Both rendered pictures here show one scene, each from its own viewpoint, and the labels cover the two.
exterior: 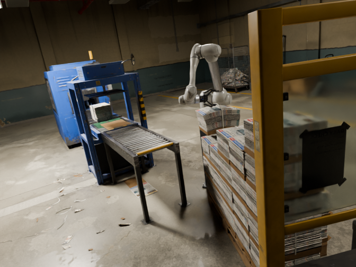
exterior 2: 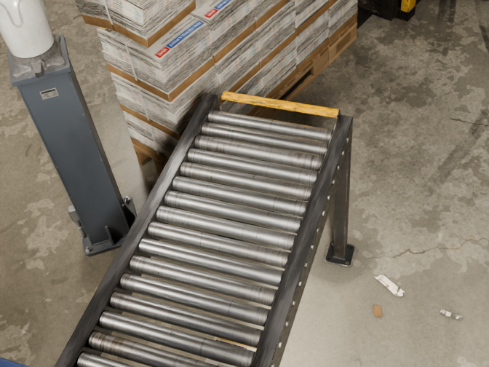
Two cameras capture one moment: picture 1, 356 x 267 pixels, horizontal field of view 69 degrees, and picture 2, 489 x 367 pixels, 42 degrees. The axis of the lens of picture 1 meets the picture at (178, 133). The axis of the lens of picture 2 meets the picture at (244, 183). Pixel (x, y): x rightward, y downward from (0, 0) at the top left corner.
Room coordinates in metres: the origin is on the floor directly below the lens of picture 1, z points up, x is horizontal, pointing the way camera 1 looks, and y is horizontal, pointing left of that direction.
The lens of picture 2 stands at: (3.72, 1.52, 2.35)
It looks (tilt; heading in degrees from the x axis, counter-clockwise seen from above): 49 degrees down; 234
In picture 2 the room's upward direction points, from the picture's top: 8 degrees counter-clockwise
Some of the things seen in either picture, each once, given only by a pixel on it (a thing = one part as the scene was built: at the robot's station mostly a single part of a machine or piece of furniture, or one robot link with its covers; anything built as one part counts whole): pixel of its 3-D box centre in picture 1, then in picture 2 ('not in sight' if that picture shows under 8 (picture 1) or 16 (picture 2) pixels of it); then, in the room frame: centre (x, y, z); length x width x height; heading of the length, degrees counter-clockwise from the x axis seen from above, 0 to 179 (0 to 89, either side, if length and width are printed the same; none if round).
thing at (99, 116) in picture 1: (100, 112); not in sight; (4.59, 1.32, 0.93); 0.38 x 0.30 x 0.26; 28
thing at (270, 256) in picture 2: (136, 139); (217, 244); (3.13, 0.53, 0.77); 0.47 x 0.05 x 0.05; 118
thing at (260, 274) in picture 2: (134, 138); (209, 261); (3.19, 0.56, 0.77); 0.47 x 0.05 x 0.05; 118
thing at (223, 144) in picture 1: (243, 142); not in sight; (2.06, -0.54, 0.95); 0.38 x 0.29 x 0.23; 98
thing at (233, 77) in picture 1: (231, 69); not in sight; (10.55, -2.48, 0.85); 1.21 x 0.83 x 1.71; 28
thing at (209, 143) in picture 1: (240, 189); (230, 49); (2.19, -0.52, 0.42); 1.17 x 0.39 x 0.83; 8
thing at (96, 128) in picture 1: (112, 126); not in sight; (4.09, 1.05, 0.75); 0.70 x 0.65 x 0.10; 28
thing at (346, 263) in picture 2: (147, 220); (340, 253); (2.50, 0.48, 0.01); 0.14 x 0.13 x 0.01; 118
